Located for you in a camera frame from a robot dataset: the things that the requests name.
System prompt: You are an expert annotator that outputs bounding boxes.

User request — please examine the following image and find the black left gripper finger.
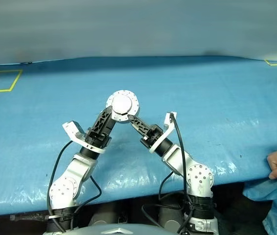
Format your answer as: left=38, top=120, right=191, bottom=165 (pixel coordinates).
left=106, top=117, right=117, bottom=136
left=92, top=106, right=113, bottom=135

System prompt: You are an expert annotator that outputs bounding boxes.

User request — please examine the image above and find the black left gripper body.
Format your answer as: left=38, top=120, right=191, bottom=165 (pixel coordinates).
left=85, top=126, right=112, bottom=150

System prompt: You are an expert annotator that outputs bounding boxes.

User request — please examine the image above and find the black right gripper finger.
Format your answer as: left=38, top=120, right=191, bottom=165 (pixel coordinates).
left=128, top=116, right=148, bottom=139
left=128, top=114, right=154, bottom=133

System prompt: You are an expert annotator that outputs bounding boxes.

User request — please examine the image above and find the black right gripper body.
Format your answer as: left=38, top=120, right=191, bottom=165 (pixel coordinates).
left=139, top=124, right=165, bottom=149

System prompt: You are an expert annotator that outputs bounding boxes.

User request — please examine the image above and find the round silver motor lid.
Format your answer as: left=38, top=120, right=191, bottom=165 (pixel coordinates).
left=105, top=90, right=140, bottom=122

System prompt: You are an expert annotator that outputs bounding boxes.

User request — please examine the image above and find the blue plastic table cover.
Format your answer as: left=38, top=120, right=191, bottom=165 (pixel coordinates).
left=0, top=55, right=277, bottom=217

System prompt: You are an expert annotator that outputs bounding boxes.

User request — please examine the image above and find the dark rounded shape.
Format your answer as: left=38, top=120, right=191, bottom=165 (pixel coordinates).
left=157, top=195, right=186, bottom=229

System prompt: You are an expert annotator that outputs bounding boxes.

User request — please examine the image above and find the grey robot torso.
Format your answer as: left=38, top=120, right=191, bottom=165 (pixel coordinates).
left=42, top=221, right=178, bottom=235

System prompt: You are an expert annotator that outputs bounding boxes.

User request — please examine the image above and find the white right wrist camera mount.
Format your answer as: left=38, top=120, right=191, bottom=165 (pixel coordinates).
left=149, top=111, right=178, bottom=154

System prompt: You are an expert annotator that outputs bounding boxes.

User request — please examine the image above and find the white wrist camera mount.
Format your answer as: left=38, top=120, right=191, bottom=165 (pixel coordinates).
left=149, top=111, right=178, bottom=154
left=62, top=120, right=112, bottom=155

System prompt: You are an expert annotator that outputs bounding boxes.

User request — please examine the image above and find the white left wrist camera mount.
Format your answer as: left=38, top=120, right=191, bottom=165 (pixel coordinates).
left=62, top=120, right=112, bottom=155

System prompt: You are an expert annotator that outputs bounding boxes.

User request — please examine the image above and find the dark metal table rail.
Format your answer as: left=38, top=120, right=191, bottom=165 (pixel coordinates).
left=0, top=212, right=50, bottom=222

